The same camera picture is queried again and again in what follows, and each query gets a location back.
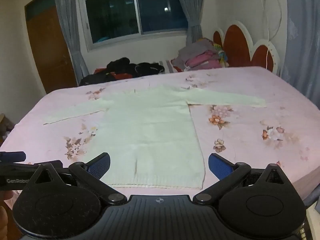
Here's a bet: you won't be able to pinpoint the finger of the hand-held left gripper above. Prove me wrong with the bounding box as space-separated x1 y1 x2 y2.
0 151 26 163
33 160 63 171

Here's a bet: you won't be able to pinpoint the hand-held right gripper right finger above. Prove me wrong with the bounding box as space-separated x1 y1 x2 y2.
192 152 297 205

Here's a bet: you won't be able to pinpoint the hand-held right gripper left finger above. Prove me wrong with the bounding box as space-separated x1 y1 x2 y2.
24 152 128 205

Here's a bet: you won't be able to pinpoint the white knitted sweater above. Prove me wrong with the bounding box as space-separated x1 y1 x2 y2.
43 84 267 190

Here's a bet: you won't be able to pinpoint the pile of black clothes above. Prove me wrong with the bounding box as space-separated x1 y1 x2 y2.
79 57 165 87

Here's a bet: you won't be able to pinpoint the pink folded clothes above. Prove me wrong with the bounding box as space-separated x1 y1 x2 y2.
184 50 223 70

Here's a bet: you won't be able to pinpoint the grey folded clothes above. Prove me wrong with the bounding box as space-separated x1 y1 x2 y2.
171 39 218 65

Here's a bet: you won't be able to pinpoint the person's left hand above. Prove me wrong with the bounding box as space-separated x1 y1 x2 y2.
0 190 22 240

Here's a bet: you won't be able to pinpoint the pink floral bed sheet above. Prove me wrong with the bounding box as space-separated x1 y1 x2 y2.
0 66 320 205

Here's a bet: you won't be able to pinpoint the red cloth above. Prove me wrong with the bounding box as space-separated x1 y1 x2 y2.
94 67 134 82

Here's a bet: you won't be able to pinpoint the brown wooden door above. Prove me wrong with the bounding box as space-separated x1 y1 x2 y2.
25 0 77 94

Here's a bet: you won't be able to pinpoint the colourful patterned cloth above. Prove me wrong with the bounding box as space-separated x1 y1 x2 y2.
216 44 229 67

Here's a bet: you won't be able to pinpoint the striped cloth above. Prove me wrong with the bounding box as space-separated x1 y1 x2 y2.
157 59 181 74

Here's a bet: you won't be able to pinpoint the red and white headboard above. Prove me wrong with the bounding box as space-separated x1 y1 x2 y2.
212 20 280 77

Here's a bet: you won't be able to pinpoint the grey-blue curtain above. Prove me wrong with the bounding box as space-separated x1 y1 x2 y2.
53 0 89 80
174 0 208 45

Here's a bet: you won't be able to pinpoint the pale blue patterned curtain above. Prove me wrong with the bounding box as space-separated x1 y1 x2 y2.
282 0 320 105

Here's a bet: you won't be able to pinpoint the white cable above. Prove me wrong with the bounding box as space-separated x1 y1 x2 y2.
260 0 283 71

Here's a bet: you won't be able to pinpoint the window with white frame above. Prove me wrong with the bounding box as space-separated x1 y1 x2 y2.
79 0 189 52

